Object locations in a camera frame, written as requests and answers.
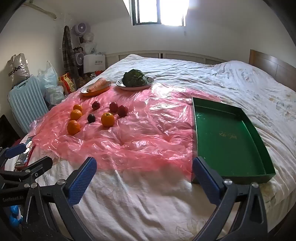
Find green rectangular tray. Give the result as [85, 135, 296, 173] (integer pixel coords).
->
[191, 97, 276, 185]

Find white plastic bags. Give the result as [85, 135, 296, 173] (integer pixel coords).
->
[82, 32, 96, 55]

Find person's left hand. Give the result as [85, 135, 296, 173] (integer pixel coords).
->
[9, 206, 23, 229]

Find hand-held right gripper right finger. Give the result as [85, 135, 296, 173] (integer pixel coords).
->
[192, 156, 269, 241]

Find green leafy spinach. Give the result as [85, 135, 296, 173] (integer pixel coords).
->
[122, 69, 149, 88]

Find clear plastic bag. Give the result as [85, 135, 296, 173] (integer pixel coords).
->
[45, 85, 65, 105]

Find carrot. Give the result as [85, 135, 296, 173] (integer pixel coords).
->
[86, 78, 107, 93]

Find orange plate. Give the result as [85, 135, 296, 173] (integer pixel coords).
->
[80, 81, 112, 97]

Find white cardboard box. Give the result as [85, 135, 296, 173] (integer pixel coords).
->
[83, 54, 106, 73]

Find light blue suitcase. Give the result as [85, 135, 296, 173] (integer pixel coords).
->
[8, 76, 49, 133]

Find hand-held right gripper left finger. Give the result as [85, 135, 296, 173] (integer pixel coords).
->
[22, 157, 97, 241]

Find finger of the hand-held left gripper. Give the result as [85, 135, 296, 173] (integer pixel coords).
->
[0, 143, 27, 163]
[0, 156, 53, 183]

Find silver plastic bag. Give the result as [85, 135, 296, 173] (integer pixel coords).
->
[7, 53, 31, 87]

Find white floral bedsheet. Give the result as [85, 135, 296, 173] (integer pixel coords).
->
[5, 54, 296, 241]

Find plaid scarf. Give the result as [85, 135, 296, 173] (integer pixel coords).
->
[62, 25, 77, 72]

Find blue translucent plastic bag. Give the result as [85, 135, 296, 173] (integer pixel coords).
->
[37, 61, 59, 90]

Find brown wooden headboard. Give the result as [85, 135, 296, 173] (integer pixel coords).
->
[248, 49, 296, 80]

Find white enamel plate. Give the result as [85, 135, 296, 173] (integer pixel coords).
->
[116, 76, 155, 91]

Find large orange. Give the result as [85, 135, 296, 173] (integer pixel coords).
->
[101, 112, 115, 127]

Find dark bag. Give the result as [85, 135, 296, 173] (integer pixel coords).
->
[0, 115, 21, 149]

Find window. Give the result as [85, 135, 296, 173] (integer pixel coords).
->
[122, 0, 190, 27]

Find pink plastic sheet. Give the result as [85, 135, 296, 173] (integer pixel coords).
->
[29, 82, 222, 181]

